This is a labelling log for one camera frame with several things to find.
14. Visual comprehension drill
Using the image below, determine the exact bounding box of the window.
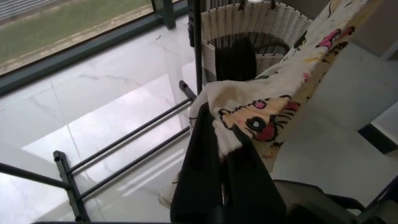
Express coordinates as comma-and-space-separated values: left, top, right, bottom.
0, 0, 191, 96

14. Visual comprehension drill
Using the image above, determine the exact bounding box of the white laundry basket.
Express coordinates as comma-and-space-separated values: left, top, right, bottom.
200, 0, 313, 86

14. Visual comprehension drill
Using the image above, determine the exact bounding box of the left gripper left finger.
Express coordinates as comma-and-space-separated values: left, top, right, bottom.
170, 101, 224, 223

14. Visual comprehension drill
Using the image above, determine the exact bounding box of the cream printed garment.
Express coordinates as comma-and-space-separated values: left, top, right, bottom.
158, 0, 384, 209

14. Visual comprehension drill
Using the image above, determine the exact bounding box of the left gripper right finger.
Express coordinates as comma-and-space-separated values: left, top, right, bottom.
223, 139, 287, 223

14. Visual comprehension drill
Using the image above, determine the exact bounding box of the black garment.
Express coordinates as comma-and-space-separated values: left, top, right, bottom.
214, 36, 258, 83

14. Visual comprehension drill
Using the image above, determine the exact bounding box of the black clothes rack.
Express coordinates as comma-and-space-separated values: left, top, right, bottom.
0, 0, 203, 223

